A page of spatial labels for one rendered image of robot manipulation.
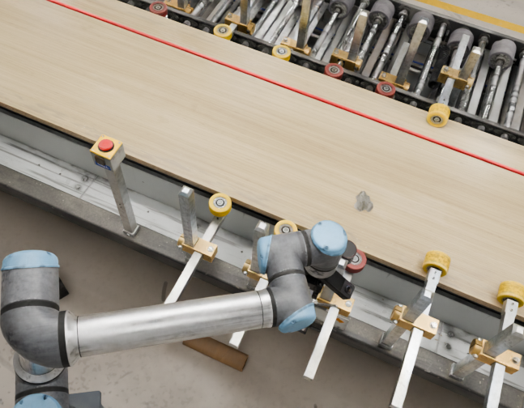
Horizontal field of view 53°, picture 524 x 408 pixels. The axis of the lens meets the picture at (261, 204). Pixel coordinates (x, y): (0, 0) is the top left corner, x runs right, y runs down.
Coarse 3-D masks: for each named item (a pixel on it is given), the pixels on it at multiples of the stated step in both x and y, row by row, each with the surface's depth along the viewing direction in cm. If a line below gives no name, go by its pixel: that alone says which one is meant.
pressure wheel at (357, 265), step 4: (356, 252) 178; (360, 252) 178; (356, 256) 178; (360, 256) 178; (364, 256) 178; (356, 260) 177; (360, 260) 177; (364, 260) 177; (348, 264) 176; (352, 264) 176; (356, 264) 176; (360, 264) 176; (364, 264) 176; (348, 268) 176; (352, 268) 175; (356, 268) 175; (360, 268) 175; (352, 272) 177; (356, 272) 177
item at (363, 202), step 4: (360, 192) 191; (364, 192) 191; (356, 196) 190; (360, 196) 190; (364, 196) 190; (368, 196) 189; (356, 200) 190; (360, 200) 189; (364, 200) 188; (368, 200) 189; (356, 204) 188; (360, 204) 187; (364, 204) 188; (368, 204) 188; (372, 204) 189; (356, 208) 188; (360, 208) 187; (364, 208) 188; (368, 208) 187; (372, 208) 188
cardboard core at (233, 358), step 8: (184, 344) 245; (192, 344) 243; (200, 344) 242; (208, 344) 242; (216, 344) 242; (224, 344) 244; (200, 352) 244; (208, 352) 242; (216, 352) 241; (224, 352) 241; (232, 352) 241; (240, 352) 242; (224, 360) 240; (232, 360) 239; (240, 360) 239; (240, 368) 239
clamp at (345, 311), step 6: (318, 294) 174; (318, 300) 174; (324, 300) 172; (330, 300) 172; (336, 300) 173; (342, 300) 173; (354, 300) 173; (324, 306) 175; (342, 306) 172; (342, 312) 174; (348, 312) 171
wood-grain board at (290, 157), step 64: (0, 0) 233; (64, 0) 236; (0, 64) 213; (64, 64) 216; (128, 64) 218; (192, 64) 220; (256, 64) 222; (64, 128) 199; (128, 128) 200; (192, 128) 202; (256, 128) 204; (320, 128) 206; (384, 128) 208; (448, 128) 210; (256, 192) 189; (320, 192) 191; (384, 192) 192; (448, 192) 194; (512, 192) 196; (384, 256) 179; (512, 256) 182
